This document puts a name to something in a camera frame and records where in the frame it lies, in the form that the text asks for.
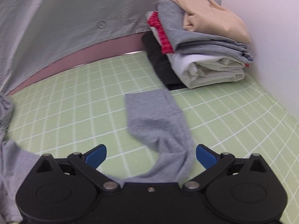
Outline pink bed edge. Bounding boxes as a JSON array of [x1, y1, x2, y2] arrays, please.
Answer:
[[6, 32, 144, 95]]

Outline grey hoodie sweatshirt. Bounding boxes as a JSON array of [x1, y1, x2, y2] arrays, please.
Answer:
[[1, 90, 194, 223]]

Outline folded beige garment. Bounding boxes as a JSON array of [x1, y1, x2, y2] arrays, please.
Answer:
[[170, 0, 251, 44]]

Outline folded white garment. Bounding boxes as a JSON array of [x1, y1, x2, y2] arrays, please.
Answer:
[[144, 11, 245, 90]]

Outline folded red striped garment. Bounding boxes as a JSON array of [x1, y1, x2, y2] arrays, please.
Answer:
[[146, 11, 174, 54]]

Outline folded grey garment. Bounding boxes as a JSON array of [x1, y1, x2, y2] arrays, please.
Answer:
[[155, 0, 253, 63]]

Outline light grey printed bedsheet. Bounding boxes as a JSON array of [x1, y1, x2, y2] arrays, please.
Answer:
[[0, 0, 224, 94]]

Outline folded black garment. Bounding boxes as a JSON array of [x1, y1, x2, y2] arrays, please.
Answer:
[[141, 32, 186, 91]]

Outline green grid cutting mat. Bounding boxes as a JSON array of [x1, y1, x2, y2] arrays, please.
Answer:
[[9, 52, 298, 223]]

